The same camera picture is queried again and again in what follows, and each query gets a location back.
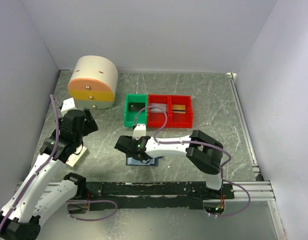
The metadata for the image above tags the blue leather card holder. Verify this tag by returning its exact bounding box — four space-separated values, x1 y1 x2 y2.
126 156 162 166

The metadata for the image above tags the dark card with chip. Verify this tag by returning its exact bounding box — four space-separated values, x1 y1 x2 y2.
128 102 146 112

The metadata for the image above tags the grey magnetic stripe card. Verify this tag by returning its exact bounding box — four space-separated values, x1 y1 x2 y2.
149 103 167 113

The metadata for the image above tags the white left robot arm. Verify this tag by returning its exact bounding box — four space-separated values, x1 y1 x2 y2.
0 108 98 240

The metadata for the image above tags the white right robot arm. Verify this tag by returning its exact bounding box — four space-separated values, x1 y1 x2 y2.
114 130 225 199

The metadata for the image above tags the gold card in red bin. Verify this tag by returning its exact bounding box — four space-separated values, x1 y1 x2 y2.
172 104 186 114

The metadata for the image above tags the red plastic double bin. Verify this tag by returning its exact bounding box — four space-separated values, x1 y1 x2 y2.
147 94 193 128

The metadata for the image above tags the white small cardboard box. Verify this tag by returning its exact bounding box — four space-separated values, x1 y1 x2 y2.
66 145 88 168

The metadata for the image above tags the cream round drawer cabinet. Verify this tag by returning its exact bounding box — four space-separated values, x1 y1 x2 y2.
67 55 118 110

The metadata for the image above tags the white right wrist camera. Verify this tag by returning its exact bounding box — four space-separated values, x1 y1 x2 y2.
132 123 147 140

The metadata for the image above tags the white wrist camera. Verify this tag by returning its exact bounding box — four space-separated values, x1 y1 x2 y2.
60 98 76 116
132 123 147 140

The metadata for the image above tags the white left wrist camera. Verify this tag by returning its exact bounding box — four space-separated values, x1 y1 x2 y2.
60 98 76 116

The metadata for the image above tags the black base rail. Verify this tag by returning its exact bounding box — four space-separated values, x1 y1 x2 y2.
68 181 234 211

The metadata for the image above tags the aluminium frame rail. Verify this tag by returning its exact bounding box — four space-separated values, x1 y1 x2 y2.
232 181 276 202

